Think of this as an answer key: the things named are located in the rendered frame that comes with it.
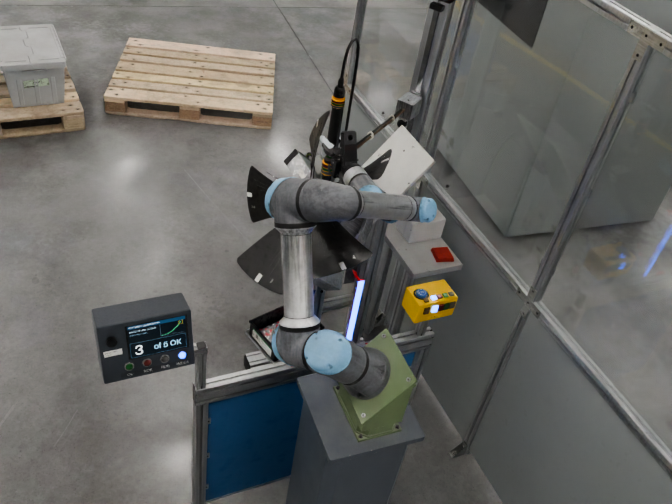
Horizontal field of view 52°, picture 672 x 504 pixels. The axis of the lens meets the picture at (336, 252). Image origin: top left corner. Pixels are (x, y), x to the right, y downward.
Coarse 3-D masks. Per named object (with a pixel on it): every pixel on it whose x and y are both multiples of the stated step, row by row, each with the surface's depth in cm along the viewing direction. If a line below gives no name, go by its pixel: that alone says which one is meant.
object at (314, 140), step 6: (324, 114) 262; (318, 120) 268; (324, 120) 259; (318, 126) 264; (312, 132) 273; (318, 132) 261; (312, 138) 272; (318, 138) 258; (312, 144) 271; (318, 144) 257; (312, 150) 269; (312, 156) 262; (312, 162) 258
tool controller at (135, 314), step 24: (96, 312) 194; (120, 312) 194; (144, 312) 195; (168, 312) 195; (96, 336) 191; (120, 336) 191; (144, 336) 194; (168, 336) 197; (192, 336) 201; (120, 360) 194; (192, 360) 204
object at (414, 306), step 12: (408, 288) 244; (420, 288) 245; (432, 288) 246; (444, 288) 246; (408, 300) 244; (420, 300) 240; (432, 300) 241; (444, 300) 242; (456, 300) 245; (408, 312) 246; (420, 312) 241; (444, 312) 246
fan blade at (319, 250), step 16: (320, 224) 246; (336, 224) 247; (320, 240) 241; (336, 240) 241; (352, 240) 242; (320, 256) 237; (336, 256) 237; (368, 256) 236; (320, 272) 234; (336, 272) 233
